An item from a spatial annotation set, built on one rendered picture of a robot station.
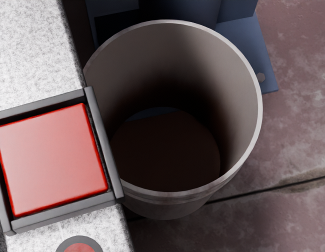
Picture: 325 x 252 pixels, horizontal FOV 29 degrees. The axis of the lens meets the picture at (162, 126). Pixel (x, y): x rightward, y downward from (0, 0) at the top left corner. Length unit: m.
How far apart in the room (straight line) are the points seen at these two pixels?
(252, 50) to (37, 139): 1.08
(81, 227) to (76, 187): 0.03
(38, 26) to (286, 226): 0.98
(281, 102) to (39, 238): 1.07
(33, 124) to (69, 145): 0.03
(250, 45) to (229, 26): 0.07
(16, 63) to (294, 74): 1.07
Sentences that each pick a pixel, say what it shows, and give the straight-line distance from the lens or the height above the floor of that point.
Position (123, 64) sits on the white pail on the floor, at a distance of 1.14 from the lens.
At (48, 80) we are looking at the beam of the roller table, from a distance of 0.43.
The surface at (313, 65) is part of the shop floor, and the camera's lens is 1.47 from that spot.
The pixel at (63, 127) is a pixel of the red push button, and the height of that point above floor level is 0.93.
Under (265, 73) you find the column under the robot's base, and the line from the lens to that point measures 1.43.
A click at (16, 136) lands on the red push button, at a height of 0.93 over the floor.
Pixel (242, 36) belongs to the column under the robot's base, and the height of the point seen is 0.01.
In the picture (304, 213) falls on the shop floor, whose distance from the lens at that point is 1.37.
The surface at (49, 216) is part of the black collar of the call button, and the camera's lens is 0.38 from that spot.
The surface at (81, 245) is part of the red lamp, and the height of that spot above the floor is 0.92.
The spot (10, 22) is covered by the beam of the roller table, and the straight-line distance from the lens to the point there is 0.45.
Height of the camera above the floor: 1.31
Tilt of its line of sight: 72 degrees down
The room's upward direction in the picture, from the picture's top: 4 degrees clockwise
